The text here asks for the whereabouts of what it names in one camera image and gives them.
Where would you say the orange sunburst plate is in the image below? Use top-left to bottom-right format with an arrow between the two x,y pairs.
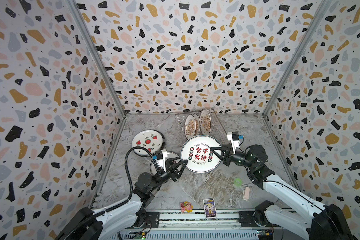
184,114 -> 196,140

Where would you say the metal wire dish rack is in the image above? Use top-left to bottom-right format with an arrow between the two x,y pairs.
175,109 -> 228,145

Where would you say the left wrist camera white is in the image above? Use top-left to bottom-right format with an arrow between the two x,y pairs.
155,149 -> 168,172

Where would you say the red pattern white plate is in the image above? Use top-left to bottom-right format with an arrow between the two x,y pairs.
180,135 -> 222,174

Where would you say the purple card box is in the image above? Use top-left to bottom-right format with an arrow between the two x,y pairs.
203,198 -> 217,219

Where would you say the orange pattern white plate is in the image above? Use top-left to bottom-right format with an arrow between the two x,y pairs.
200,109 -> 212,135

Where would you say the fruit pattern blue-rim plate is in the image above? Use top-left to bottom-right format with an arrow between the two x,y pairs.
132,130 -> 166,154

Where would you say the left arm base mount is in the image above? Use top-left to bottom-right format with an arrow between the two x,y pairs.
133,210 -> 160,229

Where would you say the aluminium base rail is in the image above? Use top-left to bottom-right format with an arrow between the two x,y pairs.
68,208 -> 328,240

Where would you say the pink yellow toy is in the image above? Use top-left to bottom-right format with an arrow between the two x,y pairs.
180,201 -> 193,213

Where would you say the green plastic lid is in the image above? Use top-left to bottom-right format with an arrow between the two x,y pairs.
233,178 -> 243,187

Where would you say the pink eraser block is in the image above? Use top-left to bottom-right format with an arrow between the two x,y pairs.
243,187 -> 251,201

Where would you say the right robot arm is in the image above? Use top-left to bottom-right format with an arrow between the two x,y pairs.
211,145 -> 353,240

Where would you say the black corrugated cable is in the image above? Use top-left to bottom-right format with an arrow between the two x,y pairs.
59,146 -> 157,240

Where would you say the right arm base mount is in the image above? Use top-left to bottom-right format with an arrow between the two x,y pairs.
238,211 -> 279,228

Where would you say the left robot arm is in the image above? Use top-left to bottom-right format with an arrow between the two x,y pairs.
56,158 -> 188,240

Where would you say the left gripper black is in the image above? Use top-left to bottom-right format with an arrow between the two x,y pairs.
148,156 -> 186,194

